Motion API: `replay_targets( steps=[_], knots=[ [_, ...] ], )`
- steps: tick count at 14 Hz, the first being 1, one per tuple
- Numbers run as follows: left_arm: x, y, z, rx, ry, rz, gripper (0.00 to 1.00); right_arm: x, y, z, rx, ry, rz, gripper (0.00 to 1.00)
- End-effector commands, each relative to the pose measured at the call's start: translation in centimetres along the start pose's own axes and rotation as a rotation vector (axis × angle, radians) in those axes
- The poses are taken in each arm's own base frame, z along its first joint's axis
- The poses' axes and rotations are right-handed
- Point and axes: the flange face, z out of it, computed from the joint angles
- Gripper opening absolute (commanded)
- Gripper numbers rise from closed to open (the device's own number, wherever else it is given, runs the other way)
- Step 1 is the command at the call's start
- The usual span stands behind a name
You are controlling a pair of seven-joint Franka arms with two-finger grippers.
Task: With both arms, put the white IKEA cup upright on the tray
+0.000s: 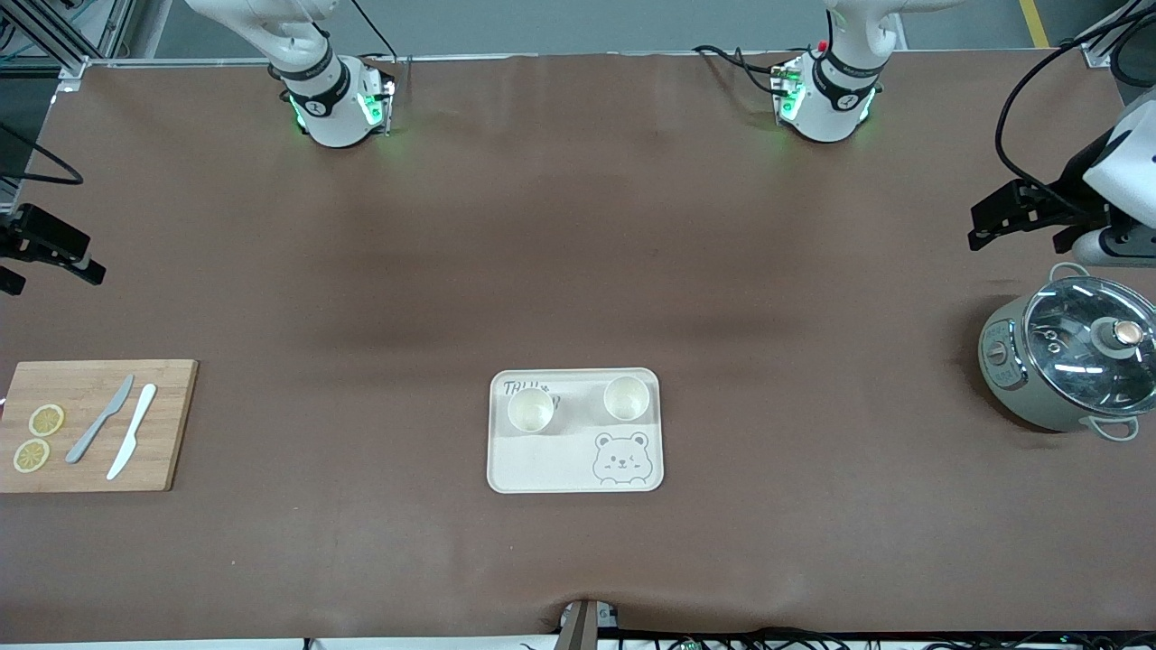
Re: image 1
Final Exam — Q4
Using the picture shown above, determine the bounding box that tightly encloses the grey plastic knife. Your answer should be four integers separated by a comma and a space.
66, 375, 135, 465

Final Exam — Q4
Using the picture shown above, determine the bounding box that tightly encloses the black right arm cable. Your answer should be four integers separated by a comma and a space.
0, 122, 84, 186

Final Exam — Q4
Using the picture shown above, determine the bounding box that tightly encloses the black right base cable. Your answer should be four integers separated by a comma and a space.
350, 0, 400, 64

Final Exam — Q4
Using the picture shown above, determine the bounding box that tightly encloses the white plastic cup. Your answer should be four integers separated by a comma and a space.
507, 386, 561, 434
603, 375, 651, 423

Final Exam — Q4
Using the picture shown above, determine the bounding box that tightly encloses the metal clamp bracket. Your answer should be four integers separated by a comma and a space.
558, 599, 621, 650

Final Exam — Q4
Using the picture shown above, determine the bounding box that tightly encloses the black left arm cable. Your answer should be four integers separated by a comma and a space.
995, 5, 1156, 213

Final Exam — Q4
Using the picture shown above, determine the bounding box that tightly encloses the black left base cable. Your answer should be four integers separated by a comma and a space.
694, 45, 787, 96

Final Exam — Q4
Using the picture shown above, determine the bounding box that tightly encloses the white plastic knife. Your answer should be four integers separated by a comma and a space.
107, 384, 157, 481

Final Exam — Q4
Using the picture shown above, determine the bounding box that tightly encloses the glass cooker lid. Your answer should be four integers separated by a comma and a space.
1023, 275, 1156, 418

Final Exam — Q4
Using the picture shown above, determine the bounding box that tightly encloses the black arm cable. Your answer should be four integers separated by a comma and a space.
995, 5, 1156, 213
0, 122, 84, 186

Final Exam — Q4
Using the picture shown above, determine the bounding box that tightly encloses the grey-green electric cooker pot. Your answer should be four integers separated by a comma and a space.
978, 262, 1156, 443

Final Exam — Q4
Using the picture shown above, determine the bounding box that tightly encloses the wooden cutting board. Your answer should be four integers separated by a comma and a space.
0, 359, 199, 494

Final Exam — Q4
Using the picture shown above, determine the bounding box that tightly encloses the black base cable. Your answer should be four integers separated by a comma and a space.
350, 0, 400, 64
694, 45, 787, 96

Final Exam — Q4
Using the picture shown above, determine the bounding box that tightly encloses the white bear print tray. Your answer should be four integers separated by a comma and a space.
487, 367, 665, 495

